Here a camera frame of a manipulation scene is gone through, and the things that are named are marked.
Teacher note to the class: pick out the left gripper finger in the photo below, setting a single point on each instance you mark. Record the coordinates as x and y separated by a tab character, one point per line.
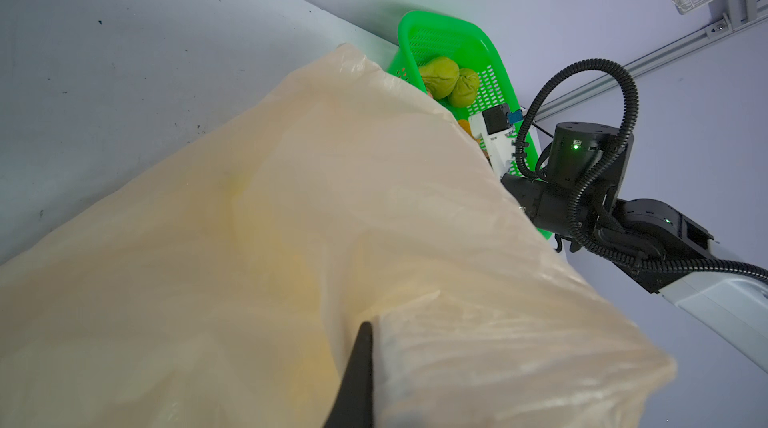
353	406

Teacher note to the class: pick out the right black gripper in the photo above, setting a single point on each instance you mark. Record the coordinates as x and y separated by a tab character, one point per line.
545	203

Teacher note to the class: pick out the beige plastic bag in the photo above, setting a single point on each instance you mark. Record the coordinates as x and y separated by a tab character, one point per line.
224	286

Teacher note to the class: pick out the orange fake mango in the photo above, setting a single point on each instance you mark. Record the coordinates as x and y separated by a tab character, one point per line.
466	126

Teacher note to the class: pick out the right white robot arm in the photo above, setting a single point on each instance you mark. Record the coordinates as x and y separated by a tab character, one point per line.
657	246

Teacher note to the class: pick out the green fake round fruit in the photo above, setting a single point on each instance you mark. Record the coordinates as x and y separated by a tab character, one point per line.
465	90

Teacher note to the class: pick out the green fake pear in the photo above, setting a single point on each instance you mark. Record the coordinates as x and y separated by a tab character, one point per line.
440	76

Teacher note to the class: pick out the green plastic basket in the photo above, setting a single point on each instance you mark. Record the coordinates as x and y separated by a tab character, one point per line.
423	36

